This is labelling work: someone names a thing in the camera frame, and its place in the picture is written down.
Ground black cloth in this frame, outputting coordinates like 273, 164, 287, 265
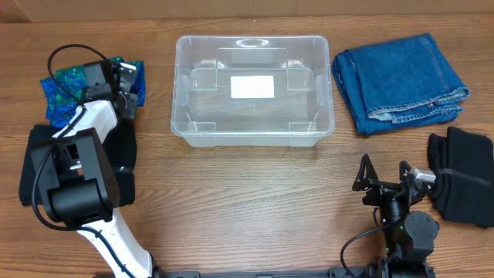
427, 127, 493, 229
19, 124, 60, 206
103, 122, 137, 206

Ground white label in bin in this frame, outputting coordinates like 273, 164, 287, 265
231, 76, 275, 99

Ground folded blue denim jeans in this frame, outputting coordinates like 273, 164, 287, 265
332, 33, 470, 136

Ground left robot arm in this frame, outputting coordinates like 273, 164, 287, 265
31, 59, 160, 277

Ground blue green sequin cloth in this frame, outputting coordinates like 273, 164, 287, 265
40, 56, 146, 127

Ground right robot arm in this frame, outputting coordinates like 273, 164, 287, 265
342, 154, 439, 277

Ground clear plastic storage bin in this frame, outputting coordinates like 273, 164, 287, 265
171, 36, 335, 147

